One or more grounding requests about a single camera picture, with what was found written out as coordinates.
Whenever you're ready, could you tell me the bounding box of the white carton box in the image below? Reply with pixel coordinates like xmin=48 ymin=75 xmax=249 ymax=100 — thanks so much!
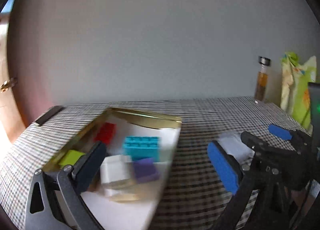
xmin=103 ymin=179 xmax=141 ymax=202

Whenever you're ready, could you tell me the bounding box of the checkered tablecloth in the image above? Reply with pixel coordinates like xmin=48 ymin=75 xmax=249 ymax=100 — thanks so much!
xmin=1 ymin=97 xmax=301 ymax=229

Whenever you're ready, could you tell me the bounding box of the person's right hand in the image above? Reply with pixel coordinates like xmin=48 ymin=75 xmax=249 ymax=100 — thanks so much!
xmin=291 ymin=189 xmax=315 ymax=210

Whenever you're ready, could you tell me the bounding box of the teal toy brick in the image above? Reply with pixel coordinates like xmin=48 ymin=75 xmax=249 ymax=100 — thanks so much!
xmin=123 ymin=136 xmax=160 ymax=162

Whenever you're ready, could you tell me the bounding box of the white paper tin liner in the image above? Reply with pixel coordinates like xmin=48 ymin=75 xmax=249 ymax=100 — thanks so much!
xmin=81 ymin=116 xmax=181 ymax=229

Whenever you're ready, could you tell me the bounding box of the clear plastic case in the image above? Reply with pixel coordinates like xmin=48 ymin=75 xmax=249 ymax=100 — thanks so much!
xmin=217 ymin=132 xmax=254 ymax=164

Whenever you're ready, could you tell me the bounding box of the white charger plug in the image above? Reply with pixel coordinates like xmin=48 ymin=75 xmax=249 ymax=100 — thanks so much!
xmin=100 ymin=155 xmax=132 ymax=187

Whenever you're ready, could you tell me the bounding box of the gold metal tin box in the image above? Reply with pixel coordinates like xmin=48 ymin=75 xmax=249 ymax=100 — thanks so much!
xmin=42 ymin=107 xmax=182 ymax=229

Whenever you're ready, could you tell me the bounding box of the wooden door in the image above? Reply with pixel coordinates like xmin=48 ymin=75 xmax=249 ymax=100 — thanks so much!
xmin=0 ymin=0 xmax=27 ymax=143

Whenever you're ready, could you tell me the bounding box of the green patterned cloth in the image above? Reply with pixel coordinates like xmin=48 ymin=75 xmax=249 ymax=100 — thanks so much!
xmin=280 ymin=52 xmax=317 ymax=131

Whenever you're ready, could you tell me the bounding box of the purple block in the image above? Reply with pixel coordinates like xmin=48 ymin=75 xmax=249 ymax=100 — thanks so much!
xmin=132 ymin=158 xmax=160 ymax=183

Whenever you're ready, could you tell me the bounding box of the glass tea bottle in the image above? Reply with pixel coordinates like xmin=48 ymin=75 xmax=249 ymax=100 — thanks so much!
xmin=254 ymin=56 xmax=271 ymax=102

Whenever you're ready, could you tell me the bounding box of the brass door knob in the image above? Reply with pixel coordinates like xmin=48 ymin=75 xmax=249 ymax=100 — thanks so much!
xmin=0 ymin=77 xmax=17 ymax=93

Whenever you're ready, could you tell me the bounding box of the green toy brick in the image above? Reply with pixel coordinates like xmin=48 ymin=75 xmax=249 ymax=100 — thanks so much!
xmin=59 ymin=149 xmax=85 ymax=168

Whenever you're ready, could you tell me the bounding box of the dark flat bar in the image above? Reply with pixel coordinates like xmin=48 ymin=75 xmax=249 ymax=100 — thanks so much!
xmin=34 ymin=106 xmax=64 ymax=126

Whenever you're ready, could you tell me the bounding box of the red toy brick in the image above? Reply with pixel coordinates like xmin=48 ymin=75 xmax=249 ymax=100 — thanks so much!
xmin=94 ymin=122 xmax=116 ymax=145

